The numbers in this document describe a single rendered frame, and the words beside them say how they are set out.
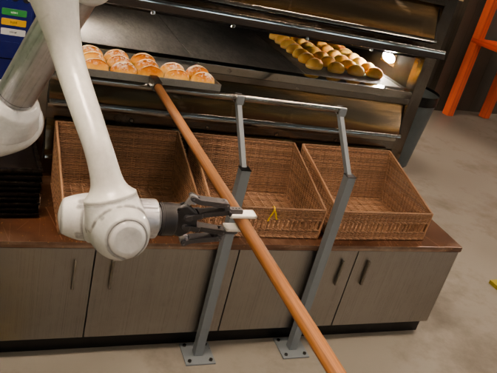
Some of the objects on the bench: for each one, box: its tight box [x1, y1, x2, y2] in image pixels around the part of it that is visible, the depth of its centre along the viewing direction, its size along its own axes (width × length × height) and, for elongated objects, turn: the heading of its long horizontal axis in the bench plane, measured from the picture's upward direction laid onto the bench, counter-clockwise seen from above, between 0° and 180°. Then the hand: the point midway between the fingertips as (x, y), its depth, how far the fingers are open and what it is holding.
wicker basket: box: [50, 121, 201, 235], centre depth 251 cm, size 49×56×28 cm
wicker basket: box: [187, 132, 328, 239], centre depth 274 cm, size 49×56×28 cm
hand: (239, 220), depth 141 cm, fingers closed on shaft, 3 cm apart
